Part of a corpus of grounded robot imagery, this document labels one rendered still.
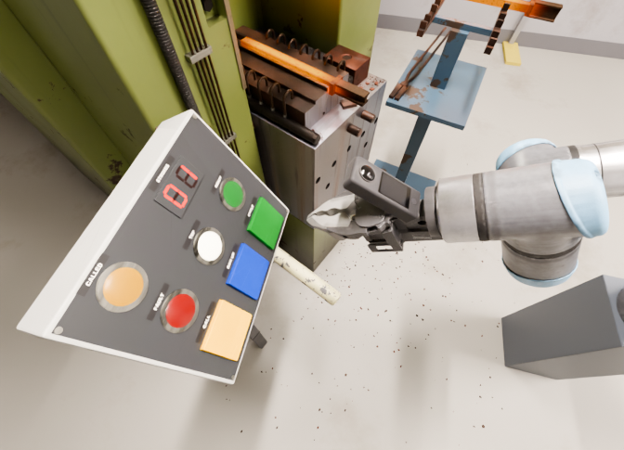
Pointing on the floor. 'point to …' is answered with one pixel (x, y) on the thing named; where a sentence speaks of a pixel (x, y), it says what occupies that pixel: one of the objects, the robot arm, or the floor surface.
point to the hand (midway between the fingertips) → (312, 216)
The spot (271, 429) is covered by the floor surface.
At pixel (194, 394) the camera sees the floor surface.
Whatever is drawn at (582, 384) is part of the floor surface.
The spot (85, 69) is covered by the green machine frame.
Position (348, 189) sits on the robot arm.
